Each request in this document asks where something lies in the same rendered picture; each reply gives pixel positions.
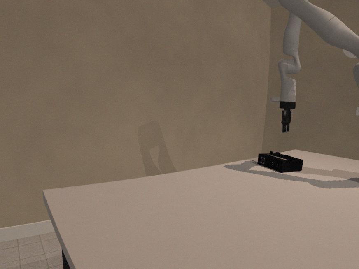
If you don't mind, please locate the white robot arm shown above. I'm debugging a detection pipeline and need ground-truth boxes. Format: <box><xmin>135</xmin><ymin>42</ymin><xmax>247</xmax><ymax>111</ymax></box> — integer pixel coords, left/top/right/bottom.
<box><xmin>270</xmin><ymin>0</ymin><xmax>359</xmax><ymax>102</ymax></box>

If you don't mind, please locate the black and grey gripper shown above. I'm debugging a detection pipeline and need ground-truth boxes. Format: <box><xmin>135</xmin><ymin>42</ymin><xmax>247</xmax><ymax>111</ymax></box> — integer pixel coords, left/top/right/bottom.
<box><xmin>280</xmin><ymin>101</ymin><xmax>296</xmax><ymax>133</ymax></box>

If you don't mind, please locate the black lighting desk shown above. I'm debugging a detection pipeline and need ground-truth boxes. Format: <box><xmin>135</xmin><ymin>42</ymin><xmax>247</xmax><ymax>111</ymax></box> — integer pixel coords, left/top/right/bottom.
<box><xmin>257</xmin><ymin>151</ymin><xmax>303</xmax><ymax>173</ymax></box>

